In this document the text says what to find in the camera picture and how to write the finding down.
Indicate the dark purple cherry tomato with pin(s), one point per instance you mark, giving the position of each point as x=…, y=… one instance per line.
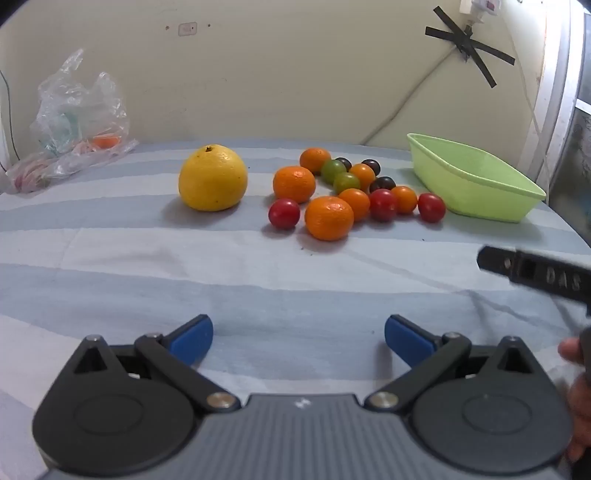
x=344, y=162
x=382, y=183
x=371, y=165

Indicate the orange fruit inside bag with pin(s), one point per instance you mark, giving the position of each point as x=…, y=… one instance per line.
x=105, y=141

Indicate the orange cherry tomato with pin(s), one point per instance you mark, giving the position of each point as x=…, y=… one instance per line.
x=356, y=204
x=405, y=199
x=364, y=174

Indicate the black tape strip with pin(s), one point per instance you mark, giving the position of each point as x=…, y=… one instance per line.
x=480, y=60
x=443, y=35

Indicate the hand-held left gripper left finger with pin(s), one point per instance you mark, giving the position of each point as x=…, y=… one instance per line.
x=194, y=337

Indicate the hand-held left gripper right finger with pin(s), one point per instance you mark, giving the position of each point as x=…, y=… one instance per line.
x=401, y=337

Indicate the person's right hand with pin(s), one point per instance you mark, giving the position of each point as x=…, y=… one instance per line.
x=581, y=415

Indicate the patterned glass sliding door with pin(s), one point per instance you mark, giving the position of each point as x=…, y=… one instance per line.
x=554, y=69

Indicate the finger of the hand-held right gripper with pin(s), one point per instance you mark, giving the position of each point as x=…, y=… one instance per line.
x=494, y=261

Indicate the small wall sticker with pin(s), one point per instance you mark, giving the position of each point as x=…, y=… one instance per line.
x=187, y=28

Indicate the red cherry tomato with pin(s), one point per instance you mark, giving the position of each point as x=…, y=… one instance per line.
x=431, y=207
x=383, y=206
x=284, y=213

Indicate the light green plastic basket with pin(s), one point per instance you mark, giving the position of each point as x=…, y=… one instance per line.
x=461, y=184

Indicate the blue white striped sheet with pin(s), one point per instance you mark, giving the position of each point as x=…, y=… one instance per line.
x=138, y=277

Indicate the white power strip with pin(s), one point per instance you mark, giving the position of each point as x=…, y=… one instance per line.
x=480, y=7

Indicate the clear plastic bag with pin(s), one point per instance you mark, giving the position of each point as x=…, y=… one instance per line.
x=74, y=110

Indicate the large yellow grapefruit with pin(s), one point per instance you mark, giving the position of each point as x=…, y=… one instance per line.
x=212, y=180

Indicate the reddish bundle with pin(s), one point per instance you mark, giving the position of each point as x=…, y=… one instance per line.
x=30, y=175

